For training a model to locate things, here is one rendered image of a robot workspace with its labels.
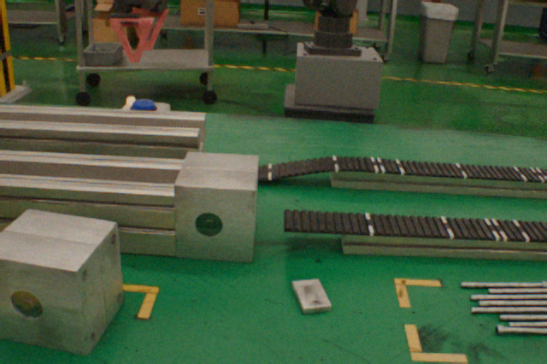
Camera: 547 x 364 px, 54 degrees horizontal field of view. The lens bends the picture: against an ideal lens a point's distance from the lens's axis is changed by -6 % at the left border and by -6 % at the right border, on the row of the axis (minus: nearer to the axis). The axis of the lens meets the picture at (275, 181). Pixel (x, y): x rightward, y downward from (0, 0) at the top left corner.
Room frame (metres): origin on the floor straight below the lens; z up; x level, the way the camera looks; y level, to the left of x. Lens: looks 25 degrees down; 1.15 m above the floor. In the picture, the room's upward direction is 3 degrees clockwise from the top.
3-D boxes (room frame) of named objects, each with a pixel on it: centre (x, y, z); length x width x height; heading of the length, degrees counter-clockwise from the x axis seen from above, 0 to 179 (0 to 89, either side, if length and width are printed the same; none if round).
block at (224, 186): (0.62, 0.07, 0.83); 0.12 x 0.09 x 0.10; 1
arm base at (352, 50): (1.28, -0.11, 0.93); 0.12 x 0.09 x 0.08; 98
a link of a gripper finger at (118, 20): (0.90, 0.24, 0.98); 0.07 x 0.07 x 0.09; 1
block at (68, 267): (0.45, 0.20, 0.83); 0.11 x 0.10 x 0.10; 172
